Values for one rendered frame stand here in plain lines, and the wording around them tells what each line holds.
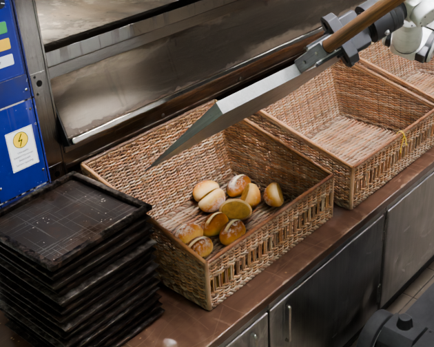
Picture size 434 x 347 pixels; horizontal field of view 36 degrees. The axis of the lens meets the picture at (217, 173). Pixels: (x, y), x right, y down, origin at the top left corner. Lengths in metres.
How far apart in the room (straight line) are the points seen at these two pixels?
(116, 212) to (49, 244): 0.17
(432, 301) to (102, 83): 1.33
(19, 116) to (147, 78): 0.44
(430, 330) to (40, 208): 1.30
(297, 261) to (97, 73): 0.75
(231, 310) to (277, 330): 0.21
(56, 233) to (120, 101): 0.53
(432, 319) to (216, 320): 0.91
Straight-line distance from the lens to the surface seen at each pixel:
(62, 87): 1.79
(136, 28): 1.89
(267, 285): 1.78
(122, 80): 1.89
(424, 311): 2.38
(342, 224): 2.01
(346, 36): 1.42
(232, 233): 1.88
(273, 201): 2.03
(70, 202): 1.60
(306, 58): 1.49
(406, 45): 1.69
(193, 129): 1.41
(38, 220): 1.55
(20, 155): 1.71
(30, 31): 1.69
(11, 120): 1.67
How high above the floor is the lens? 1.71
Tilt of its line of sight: 30 degrees down
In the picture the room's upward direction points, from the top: 3 degrees counter-clockwise
